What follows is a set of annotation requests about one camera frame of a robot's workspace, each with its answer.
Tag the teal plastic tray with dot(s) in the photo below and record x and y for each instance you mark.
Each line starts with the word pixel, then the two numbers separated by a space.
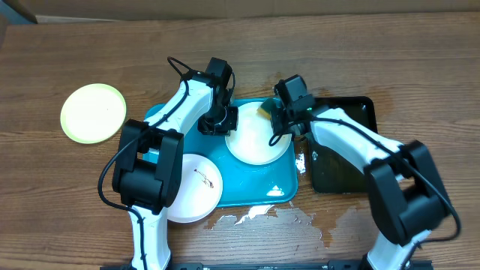
pixel 245 184

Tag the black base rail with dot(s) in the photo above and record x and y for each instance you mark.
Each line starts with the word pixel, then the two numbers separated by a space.
pixel 337 264

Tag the yellow green rimmed plate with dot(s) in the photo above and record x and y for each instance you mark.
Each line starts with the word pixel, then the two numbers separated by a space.
pixel 93 113

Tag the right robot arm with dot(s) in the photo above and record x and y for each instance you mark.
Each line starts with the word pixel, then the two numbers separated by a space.
pixel 407 197

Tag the black water tray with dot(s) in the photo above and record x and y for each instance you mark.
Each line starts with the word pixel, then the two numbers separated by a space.
pixel 330 173

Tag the white plate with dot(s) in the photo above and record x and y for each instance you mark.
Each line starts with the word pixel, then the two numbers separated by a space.
pixel 200 190
pixel 250 142

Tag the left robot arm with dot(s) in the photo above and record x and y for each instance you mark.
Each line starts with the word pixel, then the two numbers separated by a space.
pixel 147 168

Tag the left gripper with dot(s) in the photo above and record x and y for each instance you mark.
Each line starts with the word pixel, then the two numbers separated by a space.
pixel 232 124

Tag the green yellow sponge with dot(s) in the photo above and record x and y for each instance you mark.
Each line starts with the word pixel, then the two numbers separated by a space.
pixel 267 108

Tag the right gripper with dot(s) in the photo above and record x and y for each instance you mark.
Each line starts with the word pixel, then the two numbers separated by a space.
pixel 280 119

